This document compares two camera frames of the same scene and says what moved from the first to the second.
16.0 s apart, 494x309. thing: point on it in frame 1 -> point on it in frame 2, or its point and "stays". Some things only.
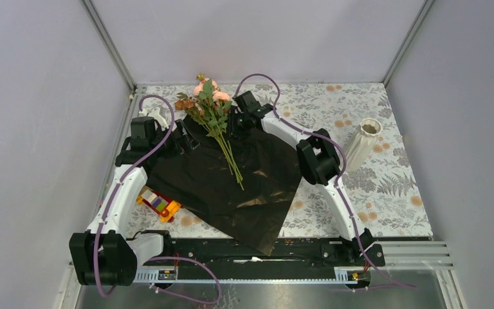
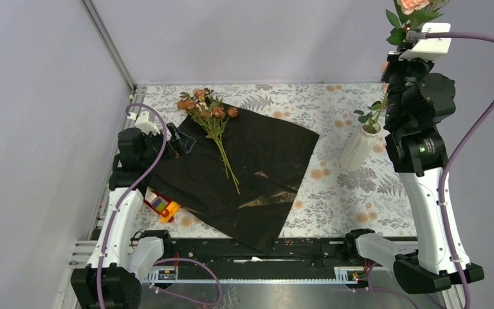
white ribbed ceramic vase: [363, 144] stays
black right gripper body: [239, 127] -> [400, 75]
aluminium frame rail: [96, 19] stays
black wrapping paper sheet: [242, 183] stays
